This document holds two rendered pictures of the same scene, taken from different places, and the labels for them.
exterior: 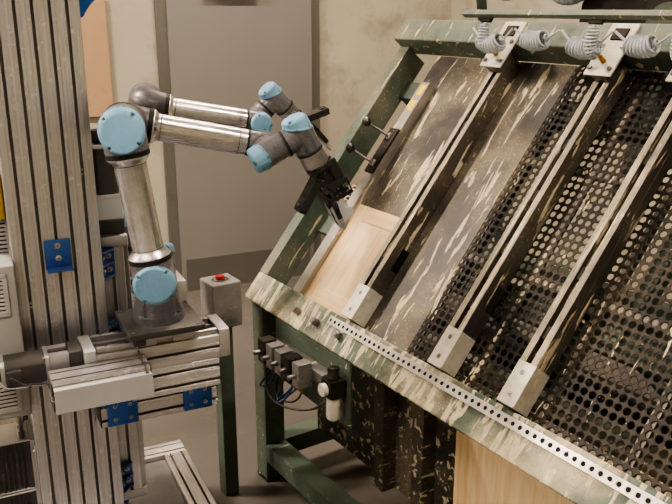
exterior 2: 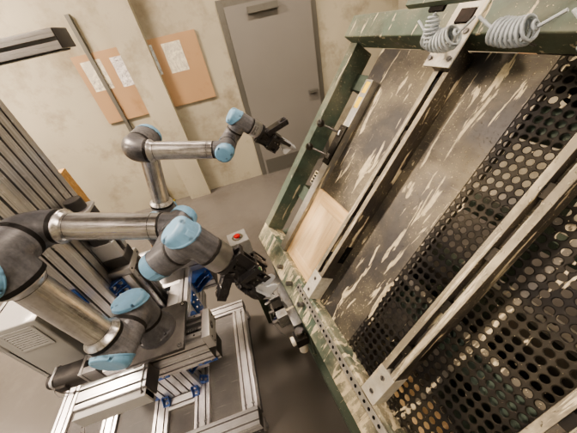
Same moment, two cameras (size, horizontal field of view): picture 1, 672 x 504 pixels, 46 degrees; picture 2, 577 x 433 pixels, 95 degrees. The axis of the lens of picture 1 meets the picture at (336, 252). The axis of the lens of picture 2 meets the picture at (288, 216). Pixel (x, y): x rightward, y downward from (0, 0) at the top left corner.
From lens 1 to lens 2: 182 cm
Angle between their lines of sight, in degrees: 26
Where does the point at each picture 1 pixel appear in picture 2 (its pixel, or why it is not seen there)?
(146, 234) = (78, 336)
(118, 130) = not seen: outside the picture
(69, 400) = (87, 420)
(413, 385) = (350, 394)
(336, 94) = (331, 60)
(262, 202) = (297, 127)
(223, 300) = not seen: hidden behind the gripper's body
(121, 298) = not seen: hidden behind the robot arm
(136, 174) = (30, 303)
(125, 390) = (128, 405)
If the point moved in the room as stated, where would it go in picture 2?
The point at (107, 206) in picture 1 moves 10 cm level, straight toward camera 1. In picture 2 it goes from (106, 252) to (93, 271)
